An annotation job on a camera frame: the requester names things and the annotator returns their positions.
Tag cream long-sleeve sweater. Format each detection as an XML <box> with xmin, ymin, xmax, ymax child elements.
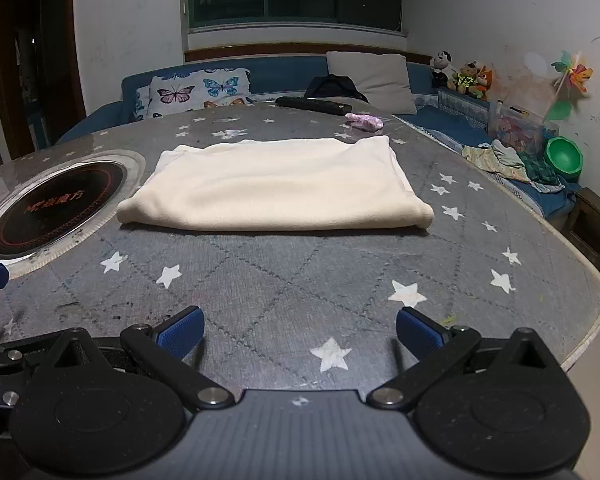
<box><xmin>116</xmin><ymin>137</ymin><xmax>435</xmax><ymax>232</ymax></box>

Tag beige pillow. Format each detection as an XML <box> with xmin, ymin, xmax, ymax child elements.
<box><xmin>326</xmin><ymin>51</ymin><xmax>418</xmax><ymax>115</ymax></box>

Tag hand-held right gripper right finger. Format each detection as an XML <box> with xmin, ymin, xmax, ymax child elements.
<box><xmin>369</xmin><ymin>306</ymin><xmax>563</xmax><ymax>408</ymax></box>

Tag wooden stool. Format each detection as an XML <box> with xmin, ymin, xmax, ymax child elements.
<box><xmin>560</xmin><ymin>187</ymin><xmax>600</xmax><ymax>271</ymax></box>

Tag small butterfly print pillow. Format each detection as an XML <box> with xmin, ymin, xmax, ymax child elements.
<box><xmin>135</xmin><ymin>85</ymin><xmax>152</xmax><ymax>122</ymax></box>

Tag orange plush toy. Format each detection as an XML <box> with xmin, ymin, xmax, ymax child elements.
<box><xmin>475</xmin><ymin>66</ymin><xmax>496</xmax><ymax>101</ymax></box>

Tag panda plush toy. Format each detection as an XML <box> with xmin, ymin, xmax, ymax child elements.
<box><xmin>430</xmin><ymin>50</ymin><xmax>458</xmax><ymax>91</ymax></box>

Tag small pink cloth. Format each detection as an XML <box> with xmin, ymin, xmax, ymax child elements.
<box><xmin>345</xmin><ymin>112</ymin><xmax>385</xmax><ymax>132</ymax></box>

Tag long black remote control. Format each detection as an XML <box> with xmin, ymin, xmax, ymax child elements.
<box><xmin>275</xmin><ymin>96</ymin><xmax>353</xmax><ymax>115</ymax></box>

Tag colourful pinwheel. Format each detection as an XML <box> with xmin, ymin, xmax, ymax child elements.
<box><xmin>542</xmin><ymin>50</ymin><xmax>593</xmax><ymax>123</ymax></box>

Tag brown orange plush toys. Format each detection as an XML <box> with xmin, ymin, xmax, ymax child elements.
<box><xmin>452</xmin><ymin>62</ymin><xmax>481</xmax><ymax>96</ymax></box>

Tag green plastic bowl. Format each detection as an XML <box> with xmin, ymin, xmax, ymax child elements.
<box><xmin>545</xmin><ymin>136</ymin><xmax>583</xmax><ymax>183</ymax></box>

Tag round black induction cooktop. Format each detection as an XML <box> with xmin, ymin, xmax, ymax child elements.
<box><xmin>0</xmin><ymin>149</ymin><xmax>146</xmax><ymax>273</ymax></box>

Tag grey star-print tablecloth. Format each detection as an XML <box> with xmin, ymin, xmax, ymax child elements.
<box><xmin>0</xmin><ymin>102</ymin><xmax>600</xmax><ymax>391</ymax></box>

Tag large butterfly print pillow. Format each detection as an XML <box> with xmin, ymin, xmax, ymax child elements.
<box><xmin>147</xmin><ymin>69</ymin><xmax>253</xmax><ymax>118</ymax></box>

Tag pile of small clothes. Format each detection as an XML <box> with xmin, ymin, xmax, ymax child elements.
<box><xmin>461</xmin><ymin>140</ymin><xmax>566</xmax><ymax>193</ymax></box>

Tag clear plastic storage box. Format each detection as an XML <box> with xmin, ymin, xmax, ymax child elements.
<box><xmin>487</xmin><ymin>100</ymin><xmax>561</xmax><ymax>153</ymax></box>

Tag dark wooden door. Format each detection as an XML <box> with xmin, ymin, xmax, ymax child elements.
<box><xmin>0</xmin><ymin>0</ymin><xmax>86</xmax><ymax>161</ymax></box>

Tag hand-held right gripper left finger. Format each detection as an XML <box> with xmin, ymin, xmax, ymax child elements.
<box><xmin>50</xmin><ymin>306</ymin><xmax>233</xmax><ymax>408</ymax></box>

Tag black bag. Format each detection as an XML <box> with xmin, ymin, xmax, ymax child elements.
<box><xmin>304</xmin><ymin>74</ymin><xmax>370</xmax><ymax>103</ymax></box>

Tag blue sofa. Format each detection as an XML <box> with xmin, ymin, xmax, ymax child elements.
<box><xmin>55</xmin><ymin>52</ymin><xmax>581</xmax><ymax>218</ymax></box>

